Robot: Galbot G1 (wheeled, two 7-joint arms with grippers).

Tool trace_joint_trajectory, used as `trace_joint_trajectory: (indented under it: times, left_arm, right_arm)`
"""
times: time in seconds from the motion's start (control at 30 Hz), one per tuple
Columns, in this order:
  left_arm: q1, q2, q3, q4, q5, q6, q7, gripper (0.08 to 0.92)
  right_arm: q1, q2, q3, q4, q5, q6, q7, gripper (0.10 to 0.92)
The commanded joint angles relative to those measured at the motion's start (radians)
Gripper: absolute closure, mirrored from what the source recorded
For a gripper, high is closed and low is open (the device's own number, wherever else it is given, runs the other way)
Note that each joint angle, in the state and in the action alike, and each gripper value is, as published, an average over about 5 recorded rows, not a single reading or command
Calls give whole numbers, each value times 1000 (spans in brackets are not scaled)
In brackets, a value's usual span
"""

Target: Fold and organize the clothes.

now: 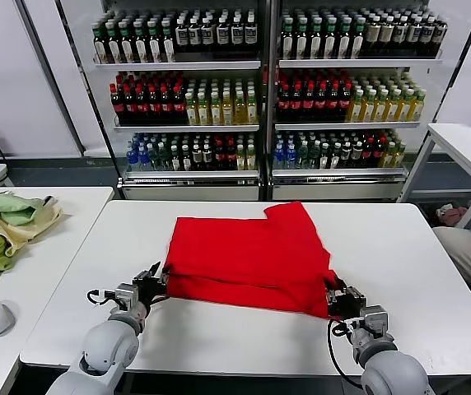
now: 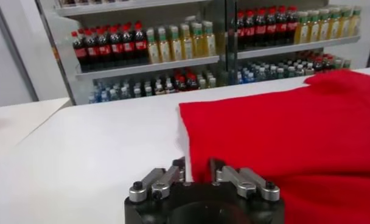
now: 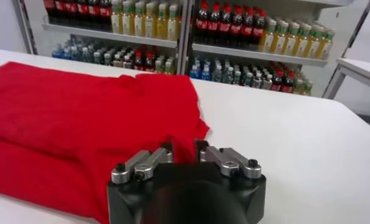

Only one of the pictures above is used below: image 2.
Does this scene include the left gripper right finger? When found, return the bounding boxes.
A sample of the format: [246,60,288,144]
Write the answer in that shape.
[209,158,281,203]

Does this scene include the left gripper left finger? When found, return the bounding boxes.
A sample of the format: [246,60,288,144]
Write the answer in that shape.
[128,156,186,203]

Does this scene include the red shirt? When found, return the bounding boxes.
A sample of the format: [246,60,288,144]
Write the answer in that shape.
[176,69,370,224]

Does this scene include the white cap dark drink bottle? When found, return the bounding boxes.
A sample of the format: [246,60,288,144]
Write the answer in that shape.
[164,77,176,94]
[154,79,166,96]

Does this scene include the green tinted water bottle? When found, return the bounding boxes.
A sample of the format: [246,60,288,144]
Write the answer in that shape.
[119,83,130,100]
[256,65,267,82]
[108,84,120,101]
[265,64,276,81]

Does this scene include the blue label water bottle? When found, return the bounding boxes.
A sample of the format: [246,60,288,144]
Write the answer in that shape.
[245,67,256,83]
[99,85,110,103]

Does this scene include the grey metal drinks shelf unit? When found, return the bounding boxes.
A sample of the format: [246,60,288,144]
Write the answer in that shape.
[35,0,234,106]
[226,0,363,86]

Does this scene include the white side table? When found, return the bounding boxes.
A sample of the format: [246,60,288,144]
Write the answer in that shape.
[0,97,74,171]

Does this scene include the grey wall partition strip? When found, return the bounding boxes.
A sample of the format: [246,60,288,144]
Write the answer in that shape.
[0,0,40,103]

